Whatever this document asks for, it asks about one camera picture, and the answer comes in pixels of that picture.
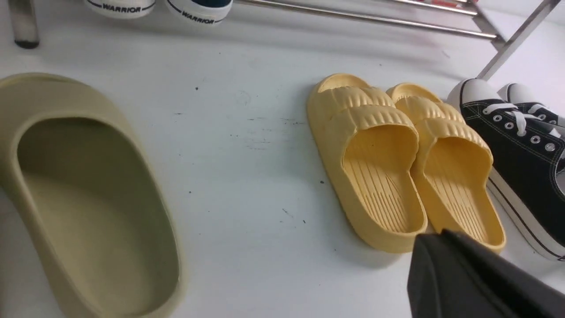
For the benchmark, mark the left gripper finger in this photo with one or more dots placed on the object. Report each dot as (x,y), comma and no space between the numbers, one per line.
(453,276)

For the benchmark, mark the navy canvas shoe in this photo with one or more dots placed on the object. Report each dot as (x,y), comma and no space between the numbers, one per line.
(205,13)
(121,9)

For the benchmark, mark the stainless steel shoe rack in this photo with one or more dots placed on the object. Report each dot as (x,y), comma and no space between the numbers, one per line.
(25,29)

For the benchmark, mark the yellow slipper right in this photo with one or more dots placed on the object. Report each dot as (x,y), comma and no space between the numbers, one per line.
(451,168)

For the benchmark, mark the yellow slipper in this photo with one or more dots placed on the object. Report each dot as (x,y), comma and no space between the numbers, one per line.
(367,147)
(451,168)

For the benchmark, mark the black canvas sneaker left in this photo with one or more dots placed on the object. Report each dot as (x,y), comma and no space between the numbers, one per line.
(527,177)

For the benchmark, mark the black canvas sneaker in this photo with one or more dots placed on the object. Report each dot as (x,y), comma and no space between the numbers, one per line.
(527,177)
(521,96)

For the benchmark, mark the yellow slipper left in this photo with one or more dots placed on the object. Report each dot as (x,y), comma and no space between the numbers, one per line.
(367,147)

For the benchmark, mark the black canvas sneaker right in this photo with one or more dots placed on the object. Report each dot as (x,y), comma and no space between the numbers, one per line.
(521,96)

